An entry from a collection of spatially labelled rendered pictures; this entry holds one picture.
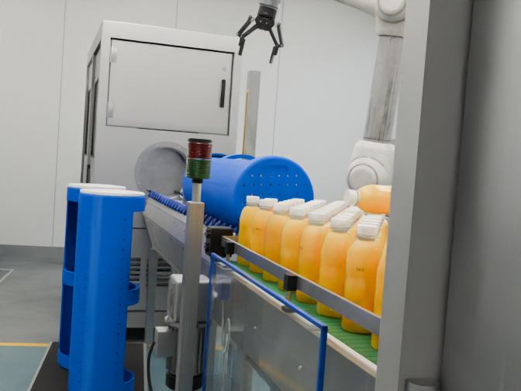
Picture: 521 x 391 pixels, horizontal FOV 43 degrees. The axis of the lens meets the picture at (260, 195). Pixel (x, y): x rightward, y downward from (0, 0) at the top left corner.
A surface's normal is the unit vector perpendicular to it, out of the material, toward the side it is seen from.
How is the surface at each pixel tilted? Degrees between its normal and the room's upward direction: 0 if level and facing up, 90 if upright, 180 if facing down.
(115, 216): 90
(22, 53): 90
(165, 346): 90
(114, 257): 90
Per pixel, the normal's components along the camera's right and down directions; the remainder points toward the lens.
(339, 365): -0.95, -0.05
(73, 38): 0.18, 0.07
